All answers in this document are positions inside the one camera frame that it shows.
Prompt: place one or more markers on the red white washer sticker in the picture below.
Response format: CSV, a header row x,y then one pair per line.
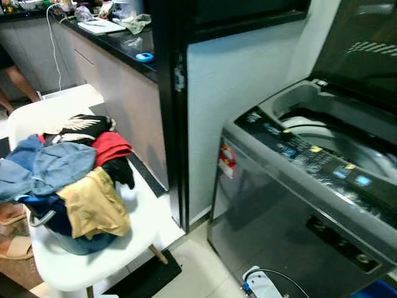
x,y
227,160

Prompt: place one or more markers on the grey cabinet with black counter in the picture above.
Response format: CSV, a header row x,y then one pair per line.
x,y
124,93

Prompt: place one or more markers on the grey top-load washing machine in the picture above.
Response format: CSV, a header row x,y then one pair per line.
x,y
279,214

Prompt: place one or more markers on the khaki garment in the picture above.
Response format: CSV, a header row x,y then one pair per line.
x,y
93,205

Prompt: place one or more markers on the dark washing machine lid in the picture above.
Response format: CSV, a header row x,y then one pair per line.
x,y
360,56

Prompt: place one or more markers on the red garment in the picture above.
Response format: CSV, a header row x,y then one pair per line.
x,y
111,146

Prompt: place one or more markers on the black garment with wing print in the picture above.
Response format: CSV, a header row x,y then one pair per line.
x,y
87,128

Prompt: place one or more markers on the white power strip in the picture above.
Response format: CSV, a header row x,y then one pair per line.
x,y
260,285

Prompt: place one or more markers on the blue tape roll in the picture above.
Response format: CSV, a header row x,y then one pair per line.
x,y
144,57

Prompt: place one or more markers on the person's bare leg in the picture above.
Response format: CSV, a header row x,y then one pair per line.
x,y
18,79

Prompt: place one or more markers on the white plastic chair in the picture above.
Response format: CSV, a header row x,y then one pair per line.
x,y
93,267

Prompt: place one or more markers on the white flat board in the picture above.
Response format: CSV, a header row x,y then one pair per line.
x,y
101,27

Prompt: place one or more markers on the black floor mat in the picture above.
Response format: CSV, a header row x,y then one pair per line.
x,y
146,276

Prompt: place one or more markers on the navy blue garment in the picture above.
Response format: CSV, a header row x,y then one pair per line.
x,y
53,211

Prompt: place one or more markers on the blue bucket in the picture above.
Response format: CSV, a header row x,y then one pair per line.
x,y
375,290

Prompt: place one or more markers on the pale green cloth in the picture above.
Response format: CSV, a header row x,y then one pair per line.
x,y
135,23

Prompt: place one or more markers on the plain black garment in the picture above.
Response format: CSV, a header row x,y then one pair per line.
x,y
121,172

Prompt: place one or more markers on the blue denim garment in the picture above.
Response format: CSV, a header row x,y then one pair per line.
x,y
56,164

